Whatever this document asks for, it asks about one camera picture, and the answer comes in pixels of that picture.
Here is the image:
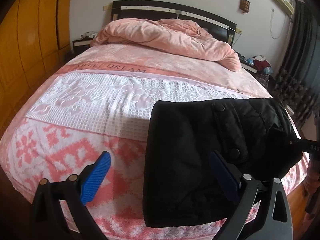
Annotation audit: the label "black pants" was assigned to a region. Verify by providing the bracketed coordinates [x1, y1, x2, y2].
[143, 98, 302, 228]

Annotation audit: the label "white power cord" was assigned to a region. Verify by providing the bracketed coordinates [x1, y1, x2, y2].
[269, 8, 292, 40]

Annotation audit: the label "right hand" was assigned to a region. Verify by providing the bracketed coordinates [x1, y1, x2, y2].
[303, 159, 319, 194]

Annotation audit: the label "dark wooden headboard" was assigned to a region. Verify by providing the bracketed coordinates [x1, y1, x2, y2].
[111, 0, 236, 46]

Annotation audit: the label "brown wall lamp right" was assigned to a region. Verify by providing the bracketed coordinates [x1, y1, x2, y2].
[239, 0, 250, 13]

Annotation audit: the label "pink fluffy quilt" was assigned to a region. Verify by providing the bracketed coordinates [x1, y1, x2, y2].
[90, 18, 241, 72]

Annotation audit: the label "dark patterned curtain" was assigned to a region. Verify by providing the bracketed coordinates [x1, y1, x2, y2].
[272, 0, 319, 127]

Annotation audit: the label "pink white patterned bedspread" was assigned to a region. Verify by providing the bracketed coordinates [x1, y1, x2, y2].
[0, 42, 311, 240]

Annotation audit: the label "dark nightstand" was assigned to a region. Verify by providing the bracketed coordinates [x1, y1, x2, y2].
[239, 54, 272, 90]
[73, 31, 98, 55]

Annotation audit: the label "dark right nightstand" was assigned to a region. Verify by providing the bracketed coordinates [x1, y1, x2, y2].
[239, 54, 272, 90]

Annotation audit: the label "clutter on nightstand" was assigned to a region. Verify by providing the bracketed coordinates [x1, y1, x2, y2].
[245, 55, 273, 75]

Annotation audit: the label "orange wooden wardrobe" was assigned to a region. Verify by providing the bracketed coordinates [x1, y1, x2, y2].
[1, 0, 71, 133]

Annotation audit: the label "dark left nightstand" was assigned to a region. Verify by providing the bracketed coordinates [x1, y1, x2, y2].
[73, 31, 98, 55]

